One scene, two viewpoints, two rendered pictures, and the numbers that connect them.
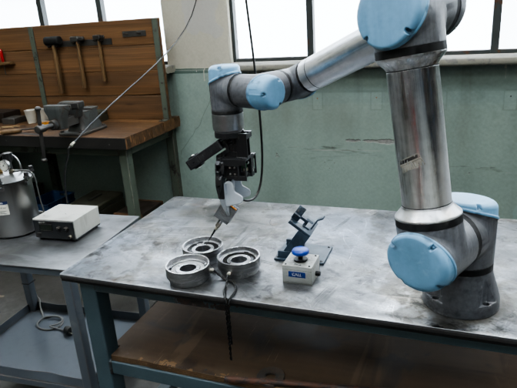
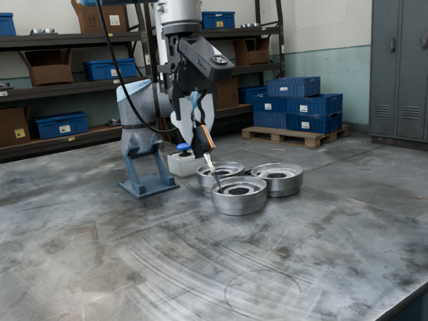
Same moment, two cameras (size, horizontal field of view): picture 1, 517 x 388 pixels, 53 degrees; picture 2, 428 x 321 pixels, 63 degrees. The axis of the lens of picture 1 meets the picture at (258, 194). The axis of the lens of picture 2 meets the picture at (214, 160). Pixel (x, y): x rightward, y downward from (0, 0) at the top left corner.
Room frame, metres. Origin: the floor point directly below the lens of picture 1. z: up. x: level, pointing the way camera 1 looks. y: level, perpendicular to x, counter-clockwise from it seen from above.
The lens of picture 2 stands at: (1.73, 0.48, 1.06)
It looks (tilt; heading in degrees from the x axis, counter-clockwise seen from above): 15 degrees down; 217
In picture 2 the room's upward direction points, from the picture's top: 5 degrees counter-clockwise
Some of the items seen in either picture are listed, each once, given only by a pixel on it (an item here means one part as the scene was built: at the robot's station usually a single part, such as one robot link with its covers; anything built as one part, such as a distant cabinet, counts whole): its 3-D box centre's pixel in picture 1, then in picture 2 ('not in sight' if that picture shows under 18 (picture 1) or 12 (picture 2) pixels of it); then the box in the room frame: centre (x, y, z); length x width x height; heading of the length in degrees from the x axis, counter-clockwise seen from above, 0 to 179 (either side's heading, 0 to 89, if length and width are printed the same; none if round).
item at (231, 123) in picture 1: (228, 122); (178, 14); (1.22, 0.06, 1.15); 0.08 x 0.08 x 0.05
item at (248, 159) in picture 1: (234, 155); (183, 61); (1.22, 0.05, 1.07); 0.09 x 0.08 x 0.12; 69
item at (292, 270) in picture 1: (303, 268); (185, 162); (1.08, -0.09, 0.82); 0.08 x 0.07 x 0.05; 68
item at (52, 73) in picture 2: not in sight; (48, 67); (-0.40, -3.21, 1.19); 0.52 x 0.42 x 0.38; 158
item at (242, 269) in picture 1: (238, 262); (220, 177); (1.14, 0.06, 0.82); 0.10 x 0.10 x 0.04
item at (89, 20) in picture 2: not in sight; (100, 16); (-1.00, -2.96, 1.70); 0.56 x 0.36 x 0.39; 153
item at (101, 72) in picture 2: not in sight; (109, 69); (-1.03, -2.98, 1.11); 0.52 x 0.38 x 0.22; 158
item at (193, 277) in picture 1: (188, 271); (276, 179); (1.11, 0.18, 0.82); 0.10 x 0.10 x 0.04
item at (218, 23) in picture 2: not in sight; (212, 22); (-2.42, -2.42, 1.61); 0.52 x 0.38 x 0.22; 161
